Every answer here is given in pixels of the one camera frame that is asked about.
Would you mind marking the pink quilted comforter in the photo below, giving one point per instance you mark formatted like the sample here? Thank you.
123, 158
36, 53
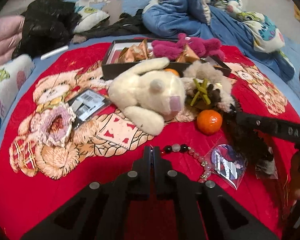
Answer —
11, 28

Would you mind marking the tangerine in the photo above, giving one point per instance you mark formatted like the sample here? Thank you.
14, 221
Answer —
170, 70
209, 121

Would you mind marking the orange snack packet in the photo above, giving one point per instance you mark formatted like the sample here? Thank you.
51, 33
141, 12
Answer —
135, 53

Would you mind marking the blue monster print duvet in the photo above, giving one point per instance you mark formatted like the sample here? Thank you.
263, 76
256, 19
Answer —
253, 33

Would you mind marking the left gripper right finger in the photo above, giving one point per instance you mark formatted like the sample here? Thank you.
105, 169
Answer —
164, 184

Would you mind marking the dark fuzzy hair claw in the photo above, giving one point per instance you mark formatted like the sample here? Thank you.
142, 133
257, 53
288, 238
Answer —
245, 140

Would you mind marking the white monster scream pillow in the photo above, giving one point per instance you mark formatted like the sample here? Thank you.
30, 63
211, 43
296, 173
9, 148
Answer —
12, 77

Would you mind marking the black packaged card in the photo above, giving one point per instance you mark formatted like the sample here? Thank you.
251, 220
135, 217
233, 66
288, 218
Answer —
86, 104

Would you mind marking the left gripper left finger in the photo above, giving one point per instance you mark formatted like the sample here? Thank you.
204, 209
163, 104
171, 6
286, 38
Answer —
141, 182

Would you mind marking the pink crochet scrunchie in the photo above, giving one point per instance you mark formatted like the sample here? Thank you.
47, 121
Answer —
56, 126

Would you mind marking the cream plush rabbit toy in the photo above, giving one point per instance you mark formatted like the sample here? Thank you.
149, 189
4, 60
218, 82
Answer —
148, 95

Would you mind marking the black shallow box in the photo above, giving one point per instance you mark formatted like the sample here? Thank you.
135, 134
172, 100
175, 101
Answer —
112, 68

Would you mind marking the round badge in sleeve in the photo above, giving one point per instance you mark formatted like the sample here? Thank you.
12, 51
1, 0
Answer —
227, 164

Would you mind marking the black puffer jacket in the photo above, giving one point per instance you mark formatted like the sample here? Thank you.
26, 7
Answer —
48, 25

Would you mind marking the beige fluffy plush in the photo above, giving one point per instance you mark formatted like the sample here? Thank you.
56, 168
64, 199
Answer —
221, 85

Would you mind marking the red teddy bear blanket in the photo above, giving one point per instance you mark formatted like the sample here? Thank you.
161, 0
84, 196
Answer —
25, 201

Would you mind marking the small monster print pillow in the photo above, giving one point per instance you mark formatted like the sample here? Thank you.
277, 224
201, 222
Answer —
90, 17

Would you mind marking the person's hand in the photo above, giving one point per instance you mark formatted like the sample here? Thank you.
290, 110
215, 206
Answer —
294, 188

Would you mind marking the dark grey garment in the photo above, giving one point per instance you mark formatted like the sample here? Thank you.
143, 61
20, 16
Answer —
126, 25

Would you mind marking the magenta plush bear toy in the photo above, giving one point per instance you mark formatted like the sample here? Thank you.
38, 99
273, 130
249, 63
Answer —
188, 49

